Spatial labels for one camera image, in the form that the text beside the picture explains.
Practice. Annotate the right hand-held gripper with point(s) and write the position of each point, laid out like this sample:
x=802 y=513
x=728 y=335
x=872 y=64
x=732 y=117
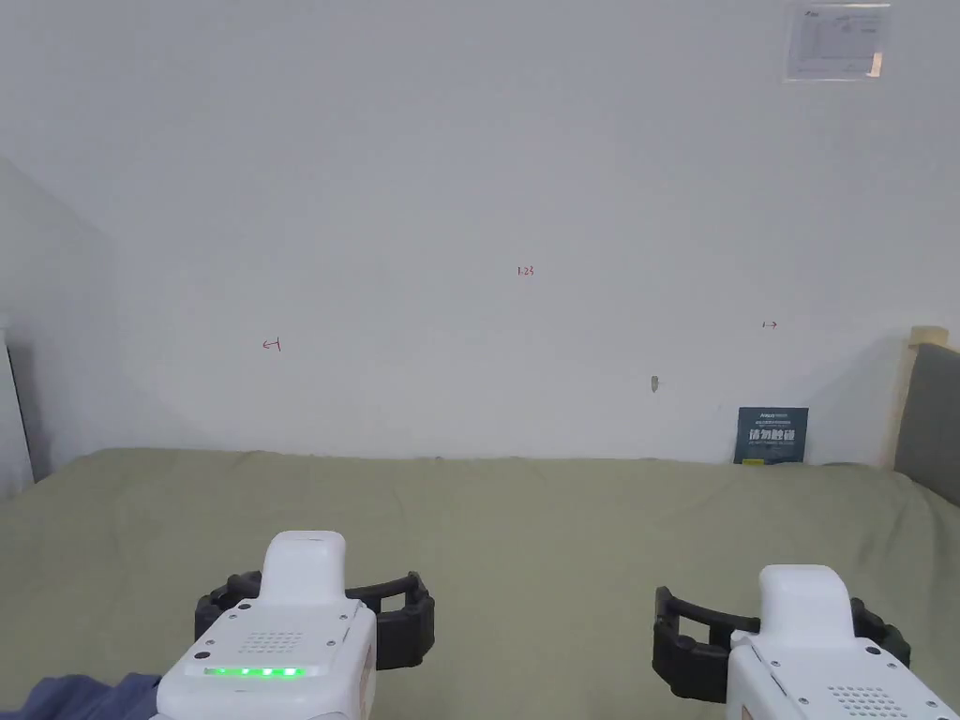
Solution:
x=806 y=660

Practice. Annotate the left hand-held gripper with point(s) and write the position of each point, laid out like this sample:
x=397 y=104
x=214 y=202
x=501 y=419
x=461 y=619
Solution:
x=262 y=652

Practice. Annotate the dark teal sign card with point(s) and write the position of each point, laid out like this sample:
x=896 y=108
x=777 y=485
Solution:
x=772 y=435

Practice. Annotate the bed with pale green sheet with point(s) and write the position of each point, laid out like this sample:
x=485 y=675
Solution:
x=525 y=517

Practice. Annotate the blue garment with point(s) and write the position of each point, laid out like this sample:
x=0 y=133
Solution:
x=82 y=697

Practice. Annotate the grey padded headboard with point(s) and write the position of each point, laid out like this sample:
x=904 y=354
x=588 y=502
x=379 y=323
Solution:
x=934 y=412

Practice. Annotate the white paper notice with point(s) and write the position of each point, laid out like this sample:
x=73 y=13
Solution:
x=836 y=41

